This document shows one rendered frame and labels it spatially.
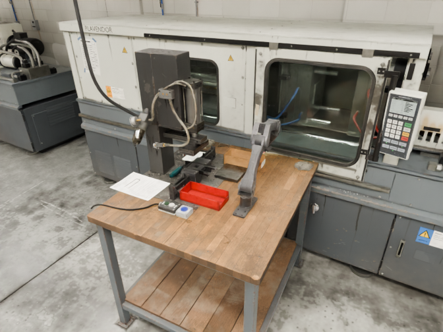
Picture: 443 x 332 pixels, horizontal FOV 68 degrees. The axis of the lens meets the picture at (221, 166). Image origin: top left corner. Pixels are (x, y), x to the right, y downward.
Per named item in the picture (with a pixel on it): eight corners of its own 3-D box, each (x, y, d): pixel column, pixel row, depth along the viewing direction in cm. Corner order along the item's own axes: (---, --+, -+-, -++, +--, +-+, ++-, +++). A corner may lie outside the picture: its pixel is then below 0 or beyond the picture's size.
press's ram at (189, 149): (195, 161, 188) (192, 112, 173) (158, 152, 198) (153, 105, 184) (210, 149, 202) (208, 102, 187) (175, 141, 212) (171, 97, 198)
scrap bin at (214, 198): (219, 211, 175) (219, 202, 172) (179, 199, 185) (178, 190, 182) (229, 199, 184) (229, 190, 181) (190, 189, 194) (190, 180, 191)
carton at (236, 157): (258, 172, 212) (258, 162, 208) (223, 165, 222) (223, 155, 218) (265, 164, 222) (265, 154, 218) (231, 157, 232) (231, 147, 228)
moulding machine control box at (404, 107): (372, 157, 189) (388, 91, 171) (378, 142, 206) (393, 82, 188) (408, 164, 181) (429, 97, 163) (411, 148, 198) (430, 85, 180)
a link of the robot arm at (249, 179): (241, 192, 178) (256, 136, 183) (253, 194, 175) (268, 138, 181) (238, 190, 172) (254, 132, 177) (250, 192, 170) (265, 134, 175)
